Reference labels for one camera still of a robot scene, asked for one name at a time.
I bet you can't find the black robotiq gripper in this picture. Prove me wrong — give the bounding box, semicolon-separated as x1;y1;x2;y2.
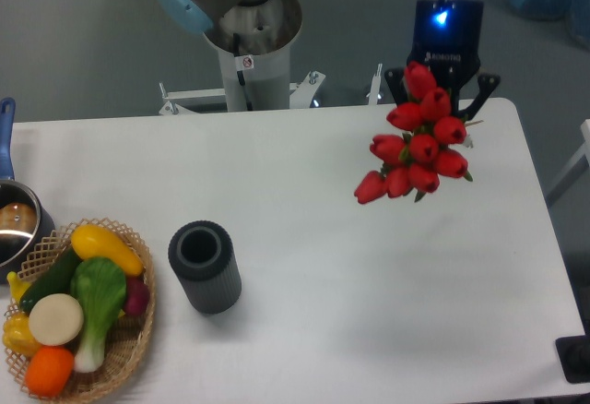
384;0;501;121

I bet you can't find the red tulip bouquet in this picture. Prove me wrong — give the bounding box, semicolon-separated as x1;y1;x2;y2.
354;61;473;205

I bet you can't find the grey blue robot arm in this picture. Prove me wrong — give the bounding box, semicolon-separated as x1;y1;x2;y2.
158;0;501;120

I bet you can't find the white furniture leg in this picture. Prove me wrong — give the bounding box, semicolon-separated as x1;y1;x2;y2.
545;119;589;208

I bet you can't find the dark grey ribbed vase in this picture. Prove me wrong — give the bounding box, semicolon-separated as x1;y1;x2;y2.
168;220;242;315

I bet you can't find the black device at edge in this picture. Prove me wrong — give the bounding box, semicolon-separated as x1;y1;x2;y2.
555;335;589;384

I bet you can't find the yellow squash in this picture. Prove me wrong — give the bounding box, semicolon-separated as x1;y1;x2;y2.
70;224;144;277

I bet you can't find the green bok choy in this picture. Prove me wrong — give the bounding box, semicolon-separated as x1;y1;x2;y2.
70;256;126;374

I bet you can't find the woven wicker basket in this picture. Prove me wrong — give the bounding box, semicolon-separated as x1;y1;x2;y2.
1;218;156;403

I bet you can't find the dark green cucumber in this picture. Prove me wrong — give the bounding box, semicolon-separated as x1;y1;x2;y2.
18;247;82;315

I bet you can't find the beige round bun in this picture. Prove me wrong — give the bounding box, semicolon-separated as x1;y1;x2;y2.
29;293;84;346

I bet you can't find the yellow banana tip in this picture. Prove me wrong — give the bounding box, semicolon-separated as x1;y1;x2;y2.
6;271;31;303

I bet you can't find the orange fruit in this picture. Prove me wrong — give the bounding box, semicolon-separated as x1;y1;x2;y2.
25;346;74;398

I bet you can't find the yellow bell pepper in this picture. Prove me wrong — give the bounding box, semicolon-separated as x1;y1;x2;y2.
2;312;41;357

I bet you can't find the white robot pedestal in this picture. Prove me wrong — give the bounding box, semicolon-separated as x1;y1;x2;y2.
158;0;386;117

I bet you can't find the blue handled saucepan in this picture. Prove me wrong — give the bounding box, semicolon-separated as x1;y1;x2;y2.
1;97;54;284

